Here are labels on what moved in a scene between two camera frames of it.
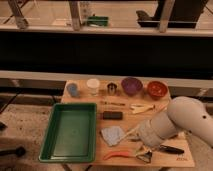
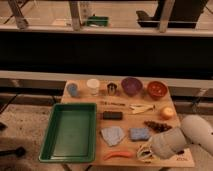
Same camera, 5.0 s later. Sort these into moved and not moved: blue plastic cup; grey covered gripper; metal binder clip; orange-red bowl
Moved: grey covered gripper
Not moved: orange-red bowl; metal binder clip; blue plastic cup
